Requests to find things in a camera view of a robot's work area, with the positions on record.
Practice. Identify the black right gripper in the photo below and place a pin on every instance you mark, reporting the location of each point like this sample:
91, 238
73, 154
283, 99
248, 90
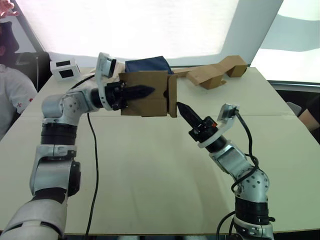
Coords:
203, 130

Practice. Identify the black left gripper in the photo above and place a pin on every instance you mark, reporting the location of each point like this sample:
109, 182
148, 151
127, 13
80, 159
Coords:
115, 96

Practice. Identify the small brown cardboard box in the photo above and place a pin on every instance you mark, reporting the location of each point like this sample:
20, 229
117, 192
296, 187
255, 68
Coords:
147, 106

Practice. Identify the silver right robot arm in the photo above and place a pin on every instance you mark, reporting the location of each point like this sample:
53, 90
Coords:
252, 185

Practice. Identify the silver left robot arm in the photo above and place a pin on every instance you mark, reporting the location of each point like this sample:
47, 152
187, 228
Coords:
51, 172

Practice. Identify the dark blue fabric box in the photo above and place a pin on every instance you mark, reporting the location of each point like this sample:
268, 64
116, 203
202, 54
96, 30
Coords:
147, 64

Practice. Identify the flattened brown cardboard box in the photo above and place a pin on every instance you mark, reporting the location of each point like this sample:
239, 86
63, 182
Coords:
212, 72

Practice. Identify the white box with black squares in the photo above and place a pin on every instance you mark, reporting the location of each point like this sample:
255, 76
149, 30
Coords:
65, 70

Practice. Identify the person's bare hand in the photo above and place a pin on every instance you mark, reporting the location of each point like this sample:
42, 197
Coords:
5, 7

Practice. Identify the black chair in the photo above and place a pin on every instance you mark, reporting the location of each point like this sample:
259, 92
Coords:
42, 67

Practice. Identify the grey chair back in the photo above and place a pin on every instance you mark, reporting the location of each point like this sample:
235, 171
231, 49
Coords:
294, 108

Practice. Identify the bystander in dark clothes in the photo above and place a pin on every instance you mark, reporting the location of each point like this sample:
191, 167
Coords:
312, 110

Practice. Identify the person in white shirt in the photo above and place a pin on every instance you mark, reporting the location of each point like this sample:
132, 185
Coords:
12, 92

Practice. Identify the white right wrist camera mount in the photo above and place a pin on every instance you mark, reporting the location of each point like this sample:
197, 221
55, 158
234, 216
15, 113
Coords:
226, 113

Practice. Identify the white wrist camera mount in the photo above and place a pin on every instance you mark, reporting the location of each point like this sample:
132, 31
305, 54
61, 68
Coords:
226, 113
101, 67

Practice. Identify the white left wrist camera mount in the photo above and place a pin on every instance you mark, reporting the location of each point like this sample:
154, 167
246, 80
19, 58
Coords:
101, 67

